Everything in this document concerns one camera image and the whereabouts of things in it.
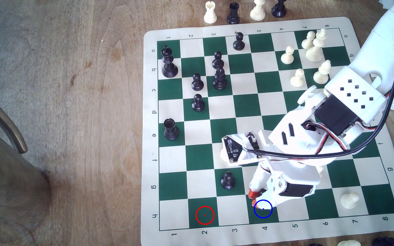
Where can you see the white chess rook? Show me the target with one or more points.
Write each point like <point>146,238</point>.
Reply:
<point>210,13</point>

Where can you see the black chess rook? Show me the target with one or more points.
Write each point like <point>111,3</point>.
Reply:
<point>171,131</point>
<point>233,15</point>

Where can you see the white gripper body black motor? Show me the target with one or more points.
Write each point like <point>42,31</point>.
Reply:
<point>296,190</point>

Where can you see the gripper camera board white mount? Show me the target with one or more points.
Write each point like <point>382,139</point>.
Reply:
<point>234,148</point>

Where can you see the black chess piece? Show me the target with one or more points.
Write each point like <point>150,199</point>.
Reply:
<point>385,242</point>
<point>279,10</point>

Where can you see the white king top right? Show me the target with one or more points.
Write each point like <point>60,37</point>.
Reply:
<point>314,51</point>

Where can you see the green white roll-up chessboard mat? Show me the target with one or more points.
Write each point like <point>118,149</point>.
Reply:
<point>197,160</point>

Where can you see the black chess pawn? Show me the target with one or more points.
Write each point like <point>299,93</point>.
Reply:
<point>197,83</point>
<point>198,104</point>
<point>227,182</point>
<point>238,42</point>
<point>217,61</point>

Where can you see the white chess bishop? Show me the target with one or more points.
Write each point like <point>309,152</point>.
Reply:
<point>321,75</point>

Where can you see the black chess bishop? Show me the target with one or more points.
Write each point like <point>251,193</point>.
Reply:
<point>219,81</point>

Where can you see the curved wooden chair rail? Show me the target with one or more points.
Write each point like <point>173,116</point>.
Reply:
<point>2,119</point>

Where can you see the black chess king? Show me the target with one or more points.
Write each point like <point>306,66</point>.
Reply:
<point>169,66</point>

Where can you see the white orange-tipped gripper finger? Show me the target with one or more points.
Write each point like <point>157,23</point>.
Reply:
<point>263,176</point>
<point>276,186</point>

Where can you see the white chess piece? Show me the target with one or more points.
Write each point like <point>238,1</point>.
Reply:
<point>348,243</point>
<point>258,12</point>

